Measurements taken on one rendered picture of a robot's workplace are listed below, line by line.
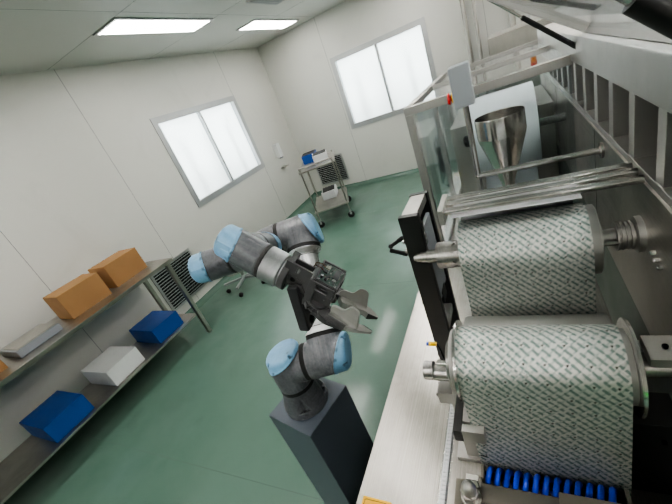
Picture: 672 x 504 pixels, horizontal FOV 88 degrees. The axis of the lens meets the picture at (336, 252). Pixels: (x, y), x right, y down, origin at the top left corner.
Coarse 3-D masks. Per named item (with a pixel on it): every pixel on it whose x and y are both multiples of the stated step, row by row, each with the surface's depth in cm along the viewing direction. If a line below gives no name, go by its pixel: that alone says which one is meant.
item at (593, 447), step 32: (480, 416) 62; (512, 416) 59; (544, 416) 56; (576, 416) 54; (480, 448) 67; (512, 448) 63; (544, 448) 60; (576, 448) 58; (608, 448) 55; (576, 480) 62; (608, 480) 59
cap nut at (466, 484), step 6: (468, 480) 63; (462, 486) 63; (468, 486) 62; (474, 486) 63; (462, 492) 63; (468, 492) 62; (474, 492) 62; (462, 498) 65; (468, 498) 63; (474, 498) 62; (480, 498) 64
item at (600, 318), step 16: (464, 320) 76; (480, 320) 74; (496, 320) 73; (512, 320) 71; (528, 320) 70; (544, 320) 68; (560, 320) 67; (576, 320) 66; (592, 320) 64; (608, 320) 63
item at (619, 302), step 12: (612, 264) 93; (600, 276) 111; (612, 276) 95; (600, 288) 114; (612, 288) 96; (624, 288) 84; (612, 300) 98; (624, 300) 85; (612, 312) 100; (624, 312) 87; (636, 312) 76; (636, 324) 78; (636, 336) 79; (648, 384) 75; (660, 384) 67
